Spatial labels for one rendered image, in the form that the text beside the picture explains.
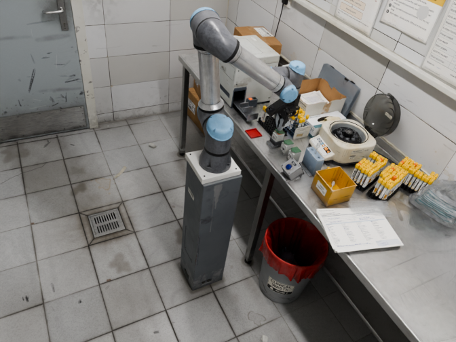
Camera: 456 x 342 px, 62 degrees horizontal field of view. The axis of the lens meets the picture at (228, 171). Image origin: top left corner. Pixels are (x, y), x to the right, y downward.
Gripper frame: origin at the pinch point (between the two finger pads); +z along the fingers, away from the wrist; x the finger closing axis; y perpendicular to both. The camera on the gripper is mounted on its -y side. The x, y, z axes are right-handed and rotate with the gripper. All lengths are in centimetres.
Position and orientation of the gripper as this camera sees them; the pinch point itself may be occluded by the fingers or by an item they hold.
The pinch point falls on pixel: (277, 129)
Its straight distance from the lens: 192.0
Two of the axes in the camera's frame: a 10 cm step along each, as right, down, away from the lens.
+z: -1.2, 7.4, 6.6
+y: 8.8, -2.2, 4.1
